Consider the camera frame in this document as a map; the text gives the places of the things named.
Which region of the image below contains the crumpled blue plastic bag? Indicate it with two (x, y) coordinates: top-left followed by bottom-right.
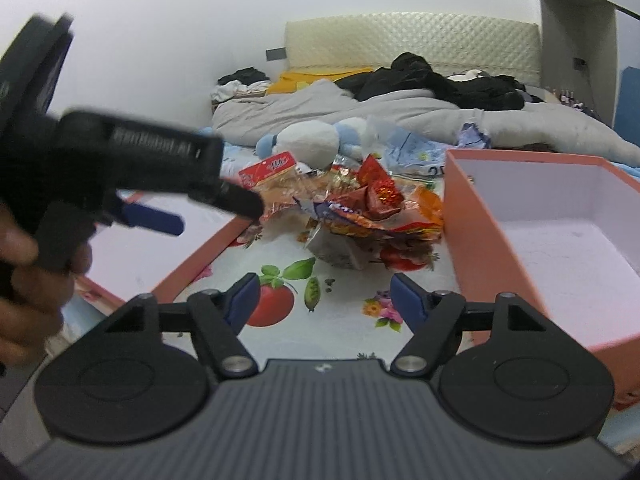
(362, 117), (491, 179)

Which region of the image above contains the black clothes pile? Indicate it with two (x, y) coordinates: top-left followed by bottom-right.
(335, 52), (526, 112)

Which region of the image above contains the grey white wardrobe cabinet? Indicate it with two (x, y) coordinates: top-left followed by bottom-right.
(540, 0), (639, 126)

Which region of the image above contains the person's left hand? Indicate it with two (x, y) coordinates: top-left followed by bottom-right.
(1, 207), (92, 366)

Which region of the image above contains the orange snack packet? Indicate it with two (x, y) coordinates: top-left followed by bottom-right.
(401, 184), (444, 231)

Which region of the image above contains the red-label dried tofu snack packet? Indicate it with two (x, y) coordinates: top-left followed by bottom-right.
(239, 152), (326, 222)

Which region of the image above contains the grey duvet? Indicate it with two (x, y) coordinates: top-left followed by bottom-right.
(212, 79), (640, 167)

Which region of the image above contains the pink box lid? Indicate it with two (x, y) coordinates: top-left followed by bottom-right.
(76, 194), (250, 313)

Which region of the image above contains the white black plush toy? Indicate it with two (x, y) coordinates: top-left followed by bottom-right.
(447, 68), (491, 82)

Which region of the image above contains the folded clothes stack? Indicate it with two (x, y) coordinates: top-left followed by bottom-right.
(210, 66), (272, 105)

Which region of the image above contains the yellow pillow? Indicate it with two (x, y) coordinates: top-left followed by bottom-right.
(266, 67), (374, 96)

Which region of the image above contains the pink cardboard box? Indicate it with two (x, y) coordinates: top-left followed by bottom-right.
(444, 150), (639, 408)

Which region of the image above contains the red foil snack packet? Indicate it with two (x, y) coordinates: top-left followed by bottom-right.
(341, 155), (404, 220)

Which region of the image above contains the cream quilted headboard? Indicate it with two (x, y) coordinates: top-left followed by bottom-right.
(284, 12), (541, 86)

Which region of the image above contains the white blue plush toy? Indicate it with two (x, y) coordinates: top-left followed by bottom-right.
(255, 117), (376, 169)

